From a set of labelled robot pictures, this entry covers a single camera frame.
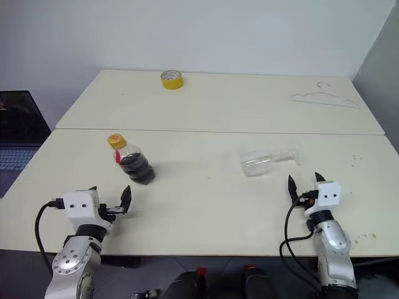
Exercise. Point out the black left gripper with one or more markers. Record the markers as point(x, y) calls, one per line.
point(109, 211)

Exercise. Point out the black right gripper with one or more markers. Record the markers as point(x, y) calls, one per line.
point(307, 200)

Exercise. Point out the clear plastic wine glass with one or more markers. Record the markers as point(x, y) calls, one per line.
point(255, 163)

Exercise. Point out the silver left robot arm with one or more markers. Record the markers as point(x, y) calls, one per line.
point(73, 258)

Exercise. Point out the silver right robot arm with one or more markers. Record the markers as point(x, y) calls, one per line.
point(335, 249)

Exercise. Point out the dark soy sauce bottle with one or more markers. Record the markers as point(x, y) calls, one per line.
point(137, 168)

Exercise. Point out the small black white object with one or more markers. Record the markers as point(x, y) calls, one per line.
point(146, 294)

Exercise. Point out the dark rounded shape red top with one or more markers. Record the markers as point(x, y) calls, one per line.
point(257, 285)
point(187, 285)

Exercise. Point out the dark open laptop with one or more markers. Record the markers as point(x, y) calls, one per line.
point(18, 124)

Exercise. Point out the yellow tape roll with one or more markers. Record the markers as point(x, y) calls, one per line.
point(172, 82)

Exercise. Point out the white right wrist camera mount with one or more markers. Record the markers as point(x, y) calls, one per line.
point(328, 199)

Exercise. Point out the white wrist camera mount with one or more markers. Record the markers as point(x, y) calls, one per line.
point(79, 207)
point(328, 199)

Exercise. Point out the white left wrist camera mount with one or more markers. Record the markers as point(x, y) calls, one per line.
point(79, 207)

